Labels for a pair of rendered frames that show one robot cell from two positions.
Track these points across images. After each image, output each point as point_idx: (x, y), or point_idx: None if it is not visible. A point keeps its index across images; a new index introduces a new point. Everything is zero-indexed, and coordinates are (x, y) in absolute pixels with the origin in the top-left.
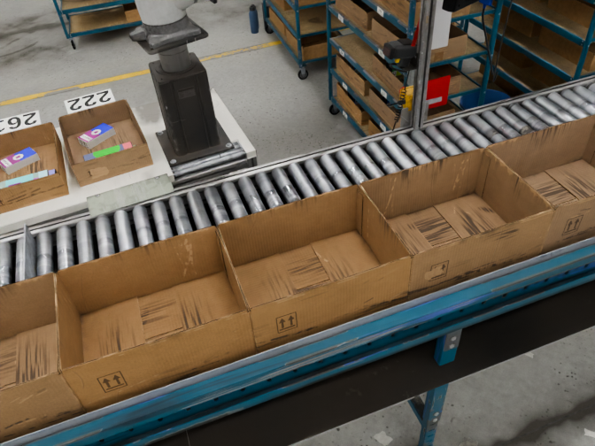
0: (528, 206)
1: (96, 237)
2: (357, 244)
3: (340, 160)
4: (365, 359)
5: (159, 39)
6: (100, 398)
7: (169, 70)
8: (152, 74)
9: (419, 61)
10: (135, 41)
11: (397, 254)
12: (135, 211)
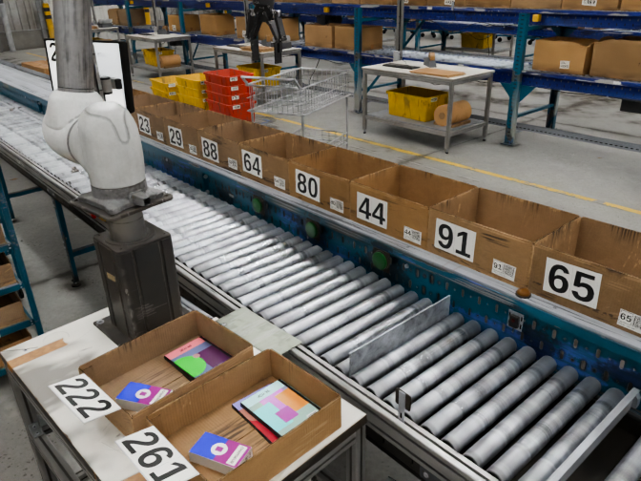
0: (274, 145)
1: (323, 333)
2: None
3: (175, 247)
4: None
5: (154, 188)
6: None
7: (145, 232)
8: (143, 248)
9: None
10: (149, 202)
11: (327, 159)
12: (281, 319)
